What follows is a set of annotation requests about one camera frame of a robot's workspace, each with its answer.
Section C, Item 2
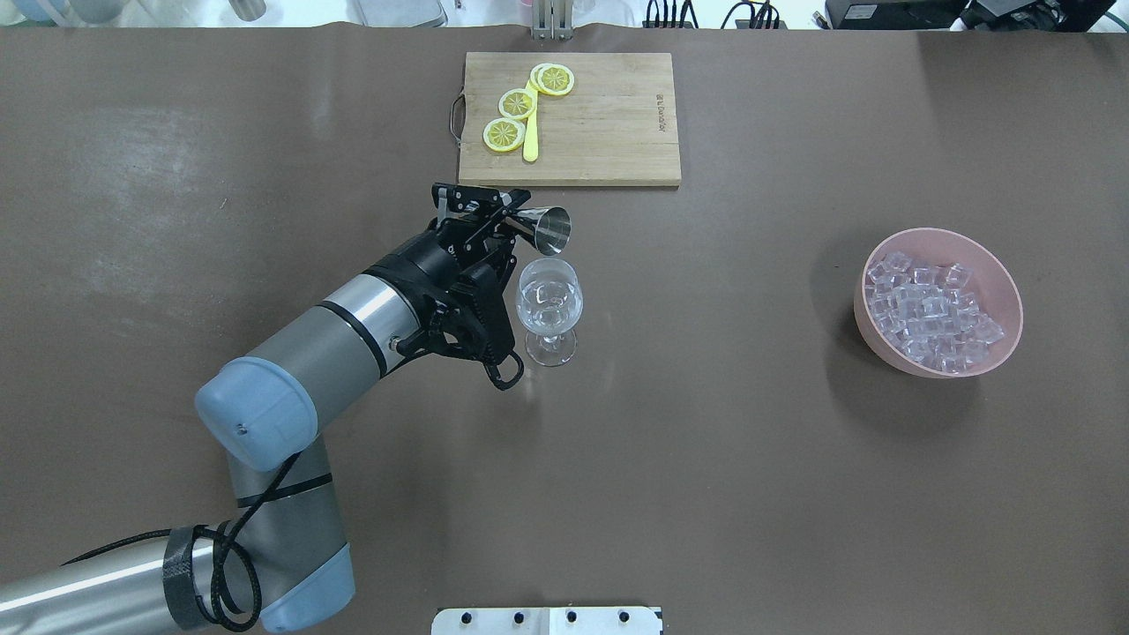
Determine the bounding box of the lemon slice near handle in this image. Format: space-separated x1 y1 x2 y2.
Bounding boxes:
482 118 526 153

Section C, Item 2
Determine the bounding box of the aluminium frame post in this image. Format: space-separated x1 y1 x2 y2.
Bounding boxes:
530 0 575 41

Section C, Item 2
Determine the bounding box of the wooden cutting board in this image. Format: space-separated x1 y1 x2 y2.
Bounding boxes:
457 52 682 189

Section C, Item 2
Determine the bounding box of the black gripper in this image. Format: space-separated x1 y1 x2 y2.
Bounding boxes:
366 183 533 391

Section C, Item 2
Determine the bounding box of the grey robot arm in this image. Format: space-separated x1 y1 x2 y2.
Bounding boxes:
3 183 536 634

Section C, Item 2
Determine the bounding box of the far lemon slice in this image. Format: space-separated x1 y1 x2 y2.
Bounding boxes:
530 62 576 97

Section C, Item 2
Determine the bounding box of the middle lemon slice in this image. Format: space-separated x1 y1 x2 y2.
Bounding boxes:
497 87 539 122

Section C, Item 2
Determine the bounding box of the steel double jigger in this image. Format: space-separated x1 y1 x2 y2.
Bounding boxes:
505 206 572 256

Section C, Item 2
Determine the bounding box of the pink plastic bowl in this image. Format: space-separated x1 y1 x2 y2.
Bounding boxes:
854 228 1025 379

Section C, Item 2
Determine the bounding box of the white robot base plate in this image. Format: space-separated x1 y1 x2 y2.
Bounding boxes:
430 606 665 634

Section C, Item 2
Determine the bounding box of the clear wine glass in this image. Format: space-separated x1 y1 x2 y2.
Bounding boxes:
516 258 584 367

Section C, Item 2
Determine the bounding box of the yellow plastic knife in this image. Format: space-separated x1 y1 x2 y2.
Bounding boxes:
520 79 540 164

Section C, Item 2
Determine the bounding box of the pile of clear ice cubes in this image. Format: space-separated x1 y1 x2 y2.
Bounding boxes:
863 250 1009 377

